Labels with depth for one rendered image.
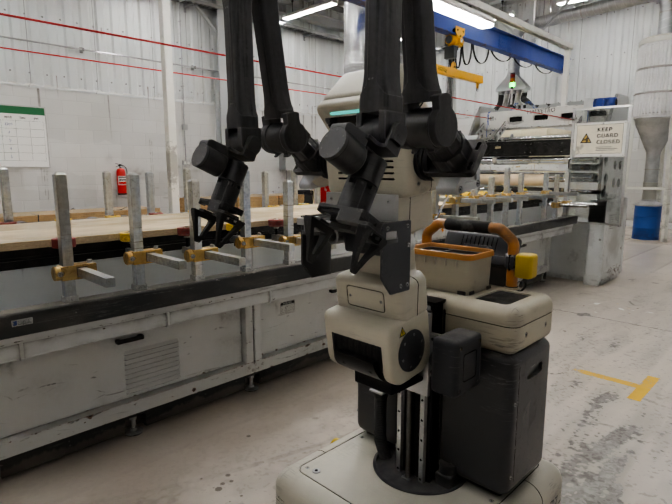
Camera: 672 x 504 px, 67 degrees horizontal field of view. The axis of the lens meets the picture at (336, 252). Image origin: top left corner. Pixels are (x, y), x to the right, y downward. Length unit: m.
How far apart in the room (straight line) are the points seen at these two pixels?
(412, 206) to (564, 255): 4.75
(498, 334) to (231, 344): 1.62
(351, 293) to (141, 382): 1.40
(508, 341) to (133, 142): 8.98
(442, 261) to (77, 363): 1.54
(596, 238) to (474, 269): 4.25
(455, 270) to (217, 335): 1.48
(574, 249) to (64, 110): 7.76
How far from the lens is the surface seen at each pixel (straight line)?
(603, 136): 5.60
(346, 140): 0.81
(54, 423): 2.39
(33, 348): 2.03
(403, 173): 1.14
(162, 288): 2.10
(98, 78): 9.81
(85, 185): 9.55
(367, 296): 1.25
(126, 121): 9.86
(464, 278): 1.44
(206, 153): 1.16
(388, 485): 1.57
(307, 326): 2.98
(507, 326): 1.35
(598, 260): 5.68
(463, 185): 1.09
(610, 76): 12.40
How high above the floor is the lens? 1.16
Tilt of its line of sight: 9 degrees down
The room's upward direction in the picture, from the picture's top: straight up
